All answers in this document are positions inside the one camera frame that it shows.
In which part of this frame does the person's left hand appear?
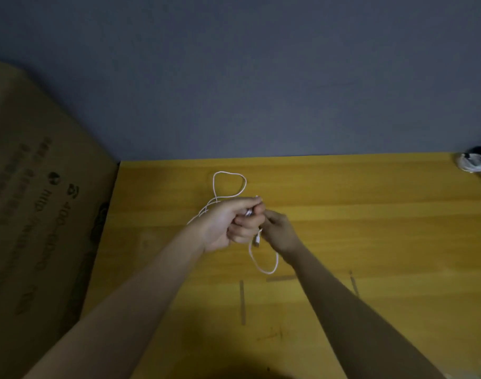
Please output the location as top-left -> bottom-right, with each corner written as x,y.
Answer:
189,195 -> 267,253

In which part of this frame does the person's right hand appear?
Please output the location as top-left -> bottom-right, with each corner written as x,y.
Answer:
256,209 -> 305,264

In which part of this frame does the tangle of white cables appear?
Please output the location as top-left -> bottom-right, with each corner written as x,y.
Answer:
185,170 -> 281,276

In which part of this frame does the single white cable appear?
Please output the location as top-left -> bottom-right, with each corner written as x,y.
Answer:
457,151 -> 481,175

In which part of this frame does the person's left forearm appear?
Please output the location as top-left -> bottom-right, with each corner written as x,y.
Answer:
23,231 -> 210,379

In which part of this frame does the person's right forearm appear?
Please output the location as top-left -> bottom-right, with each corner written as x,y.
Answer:
286,247 -> 447,379

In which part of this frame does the plain brown cardboard box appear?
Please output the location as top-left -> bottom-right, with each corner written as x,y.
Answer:
0,59 -> 120,379

